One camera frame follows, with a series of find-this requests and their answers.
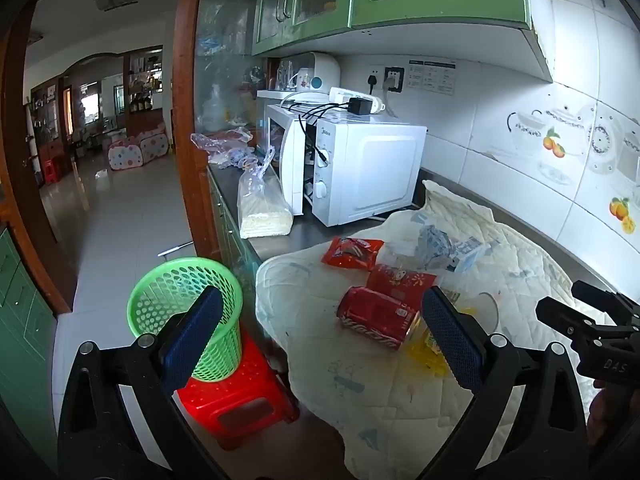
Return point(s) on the white countertop appliance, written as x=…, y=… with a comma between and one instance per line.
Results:
x=320, y=72

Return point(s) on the black power adapter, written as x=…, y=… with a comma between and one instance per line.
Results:
x=360, y=106

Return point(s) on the red soda can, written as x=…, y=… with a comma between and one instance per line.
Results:
x=375, y=317

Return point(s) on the ceiling light fixture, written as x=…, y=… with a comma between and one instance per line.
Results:
x=114, y=0

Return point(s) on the white wall label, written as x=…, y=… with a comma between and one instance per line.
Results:
x=432, y=76

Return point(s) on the yellow plastic wrapper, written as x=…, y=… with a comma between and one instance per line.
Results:
x=430, y=355

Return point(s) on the red flat packet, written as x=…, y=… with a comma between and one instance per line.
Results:
x=400, y=282

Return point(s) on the clear jug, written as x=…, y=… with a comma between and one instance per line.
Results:
x=214, y=110

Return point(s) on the dark wall socket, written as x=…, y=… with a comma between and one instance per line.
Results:
x=394, y=79

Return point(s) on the dotted play tent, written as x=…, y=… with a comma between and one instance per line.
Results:
x=140, y=152

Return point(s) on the white power strip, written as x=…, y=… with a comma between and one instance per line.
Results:
x=350, y=94

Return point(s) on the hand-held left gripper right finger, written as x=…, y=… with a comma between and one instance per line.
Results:
x=452, y=345

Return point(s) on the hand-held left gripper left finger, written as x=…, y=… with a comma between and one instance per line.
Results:
x=192, y=342

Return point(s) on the red snack packet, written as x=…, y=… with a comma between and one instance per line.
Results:
x=350, y=252

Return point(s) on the person's right hand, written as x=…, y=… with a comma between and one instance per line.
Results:
x=607, y=420

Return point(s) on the green plastic mesh basket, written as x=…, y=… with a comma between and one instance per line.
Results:
x=165, y=290

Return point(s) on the red plastic stool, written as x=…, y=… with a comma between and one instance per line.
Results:
x=240, y=390

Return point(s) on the green floor cabinet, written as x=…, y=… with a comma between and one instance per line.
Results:
x=22, y=320

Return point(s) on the white wall socket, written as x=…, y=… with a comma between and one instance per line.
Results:
x=376, y=79

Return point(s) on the green wall cabinet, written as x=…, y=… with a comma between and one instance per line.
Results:
x=400, y=5

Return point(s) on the wooden door frame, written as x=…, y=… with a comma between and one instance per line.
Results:
x=186, y=110

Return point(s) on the crumpled clear plastic bags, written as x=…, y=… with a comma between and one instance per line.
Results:
x=222, y=142

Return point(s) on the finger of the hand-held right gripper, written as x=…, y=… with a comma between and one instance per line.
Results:
x=570, y=317
x=607, y=302

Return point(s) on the white microwave oven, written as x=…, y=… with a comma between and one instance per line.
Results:
x=375, y=170

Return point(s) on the small red stools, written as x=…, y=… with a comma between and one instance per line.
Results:
x=50, y=170

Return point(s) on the white quilted cloth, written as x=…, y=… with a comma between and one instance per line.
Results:
x=360, y=395

